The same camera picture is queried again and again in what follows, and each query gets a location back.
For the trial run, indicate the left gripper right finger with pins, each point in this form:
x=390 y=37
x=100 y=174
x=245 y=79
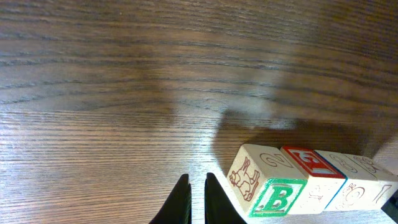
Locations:
x=218 y=207

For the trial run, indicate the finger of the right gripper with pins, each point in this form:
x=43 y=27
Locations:
x=391 y=207

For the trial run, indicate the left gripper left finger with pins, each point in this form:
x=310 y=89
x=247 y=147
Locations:
x=177 y=209

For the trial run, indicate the wooden letter I block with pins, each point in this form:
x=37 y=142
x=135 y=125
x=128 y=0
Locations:
x=384 y=183

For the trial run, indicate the wooden block blue side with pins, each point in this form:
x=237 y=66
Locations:
x=355 y=193

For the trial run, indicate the green letter B block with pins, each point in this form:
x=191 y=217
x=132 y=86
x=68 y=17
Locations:
x=264 y=181

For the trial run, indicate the wooden block green side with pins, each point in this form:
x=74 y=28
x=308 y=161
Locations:
x=323 y=180

